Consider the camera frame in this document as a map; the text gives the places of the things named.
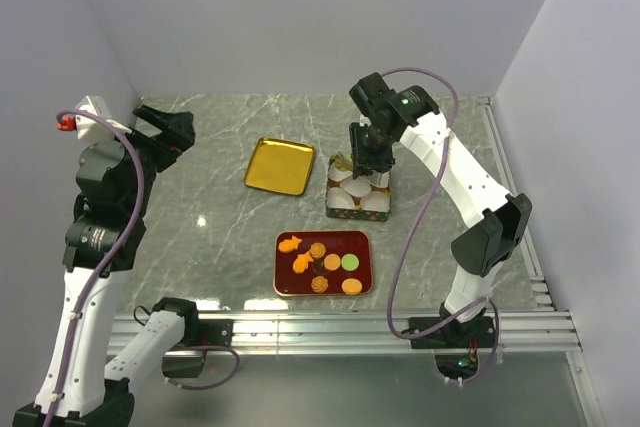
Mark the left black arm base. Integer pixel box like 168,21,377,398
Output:
162,319,234,379

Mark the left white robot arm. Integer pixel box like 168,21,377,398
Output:
12,99,201,426

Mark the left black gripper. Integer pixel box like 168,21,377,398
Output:
111,102,196,214

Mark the gold tin lid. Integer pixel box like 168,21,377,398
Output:
244,137,315,196

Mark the orange fish cookie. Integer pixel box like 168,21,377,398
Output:
277,235,302,254
292,252,315,274

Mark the red lacquer tray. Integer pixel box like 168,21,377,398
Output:
273,230,374,297

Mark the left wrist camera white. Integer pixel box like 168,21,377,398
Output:
56,96,132,144

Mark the aluminium front rail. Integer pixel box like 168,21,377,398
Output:
107,310,582,357

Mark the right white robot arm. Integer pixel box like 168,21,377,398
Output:
349,72,532,346

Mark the green round cookie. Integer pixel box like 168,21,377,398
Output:
334,156,353,171
341,253,360,272

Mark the swirl cookie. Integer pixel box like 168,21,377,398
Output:
309,242,327,259
310,276,329,294

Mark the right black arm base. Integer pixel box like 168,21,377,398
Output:
410,311,501,387

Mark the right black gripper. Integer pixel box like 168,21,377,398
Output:
349,120,395,179

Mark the round orange cookie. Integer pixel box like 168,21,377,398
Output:
323,254,341,271
341,278,363,295

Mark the green cookie tin box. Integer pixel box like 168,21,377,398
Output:
325,153,391,222

